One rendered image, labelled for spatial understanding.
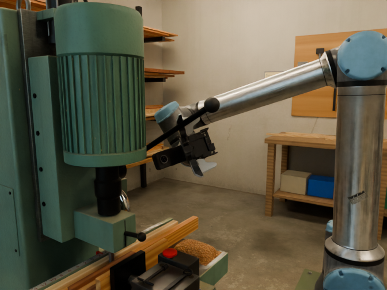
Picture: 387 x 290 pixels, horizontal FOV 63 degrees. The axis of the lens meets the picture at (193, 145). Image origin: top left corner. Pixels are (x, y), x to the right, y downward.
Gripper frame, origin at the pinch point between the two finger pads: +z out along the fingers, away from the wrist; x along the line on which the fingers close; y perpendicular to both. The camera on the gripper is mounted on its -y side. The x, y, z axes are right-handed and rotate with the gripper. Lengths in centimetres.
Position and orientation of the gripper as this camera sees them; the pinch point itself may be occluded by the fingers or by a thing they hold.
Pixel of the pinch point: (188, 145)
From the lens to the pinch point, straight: 72.2
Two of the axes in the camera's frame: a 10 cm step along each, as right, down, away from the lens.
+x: 3.4, 9.4, -0.7
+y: 9.4, -3.3, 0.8
